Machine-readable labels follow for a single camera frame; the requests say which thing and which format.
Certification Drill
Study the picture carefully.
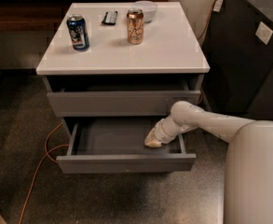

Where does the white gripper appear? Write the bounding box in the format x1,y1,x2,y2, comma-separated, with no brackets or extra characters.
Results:
144,115,186,148

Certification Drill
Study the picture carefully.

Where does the grey drawer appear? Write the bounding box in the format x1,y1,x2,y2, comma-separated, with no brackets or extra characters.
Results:
47,77,202,118
57,117,196,174

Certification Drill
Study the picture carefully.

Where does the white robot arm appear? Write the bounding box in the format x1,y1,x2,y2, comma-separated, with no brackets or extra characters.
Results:
144,101,273,224

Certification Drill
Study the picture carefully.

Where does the grey top drawer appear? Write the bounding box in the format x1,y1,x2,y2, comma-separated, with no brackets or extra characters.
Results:
47,77,202,118

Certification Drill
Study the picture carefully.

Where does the grey drawer cabinet white top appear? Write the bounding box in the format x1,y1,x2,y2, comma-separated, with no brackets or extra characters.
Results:
35,1,211,174

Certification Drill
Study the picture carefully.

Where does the gold soda can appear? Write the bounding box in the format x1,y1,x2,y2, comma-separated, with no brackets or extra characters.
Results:
127,7,143,45

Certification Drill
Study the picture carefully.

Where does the blue soda can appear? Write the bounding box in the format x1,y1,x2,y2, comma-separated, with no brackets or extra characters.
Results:
66,14,89,50

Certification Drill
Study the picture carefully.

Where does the black remote control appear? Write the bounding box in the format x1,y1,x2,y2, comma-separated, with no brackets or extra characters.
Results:
102,11,118,25

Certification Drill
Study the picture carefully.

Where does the dark grey counter cabinet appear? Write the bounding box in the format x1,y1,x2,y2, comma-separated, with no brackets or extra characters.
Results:
202,0,273,119

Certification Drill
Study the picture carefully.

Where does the white bowl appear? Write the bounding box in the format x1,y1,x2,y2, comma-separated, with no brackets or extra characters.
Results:
132,0,158,23

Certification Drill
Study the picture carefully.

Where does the brown wooden bench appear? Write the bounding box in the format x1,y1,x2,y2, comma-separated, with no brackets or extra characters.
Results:
0,0,168,32

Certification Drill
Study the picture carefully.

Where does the orange extension cable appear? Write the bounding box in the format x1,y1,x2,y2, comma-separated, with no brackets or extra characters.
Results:
18,122,70,224

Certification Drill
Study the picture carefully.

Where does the white wall outlet plate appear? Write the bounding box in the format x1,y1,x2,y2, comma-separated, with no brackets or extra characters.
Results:
255,21,273,45

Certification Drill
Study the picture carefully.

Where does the white cable tag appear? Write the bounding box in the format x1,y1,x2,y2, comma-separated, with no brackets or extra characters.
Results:
213,0,224,12

